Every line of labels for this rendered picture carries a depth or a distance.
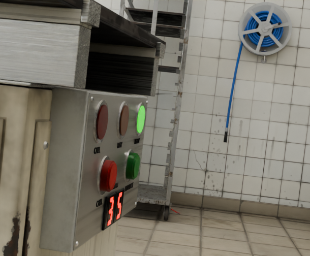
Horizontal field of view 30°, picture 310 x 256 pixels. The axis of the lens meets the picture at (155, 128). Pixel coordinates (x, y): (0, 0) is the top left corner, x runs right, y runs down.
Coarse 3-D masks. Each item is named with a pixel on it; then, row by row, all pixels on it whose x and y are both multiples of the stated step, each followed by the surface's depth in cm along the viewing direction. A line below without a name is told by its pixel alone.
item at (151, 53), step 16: (96, 48) 75; (112, 48) 74; (128, 48) 74; (144, 48) 73; (160, 48) 73; (96, 64) 75; (112, 64) 74; (128, 64) 74; (144, 64) 73; (96, 80) 75; (112, 80) 74; (128, 80) 74; (144, 80) 74
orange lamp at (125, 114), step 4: (124, 108) 60; (124, 112) 60; (128, 112) 62; (124, 116) 60; (128, 116) 62; (120, 120) 59; (124, 120) 60; (128, 120) 62; (120, 124) 59; (124, 124) 61; (120, 128) 59; (124, 128) 61; (120, 132) 60; (124, 132) 61
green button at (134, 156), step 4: (132, 152) 66; (132, 156) 65; (136, 156) 65; (128, 160) 65; (132, 160) 65; (136, 160) 65; (128, 164) 64; (132, 164) 64; (136, 164) 65; (128, 168) 64; (132, 168) 64; (136, 168) 66; (128, 172) 65; (132, 172) 65; (136, 172) 66; (128, 176) 65; (132, 176) 65; (136, 176) 66
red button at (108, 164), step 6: (108, 162) 55; (114, 162) 57; (102, 168) 55; (108, 168) 55; (114, 168) 56; (102, 174) 55; (108, 174) 55; (114, 174) 56; (102, 180) 55; (108, 180) 55; (114, 180) 57; (102, 186) 55; (108, 186) 55
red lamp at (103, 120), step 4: (104, 108) 53; (100, 112) 52; (104, 112) 53; (100, 116) 52; (104, 116) 53; (100, 120) 52; (104, 120) 53; (100, 124) 52; (104, 124) 53; (100, 128) 52; (104, 128) 54; (100, 132) 52; (104, 132) 54; (100, 136) 53
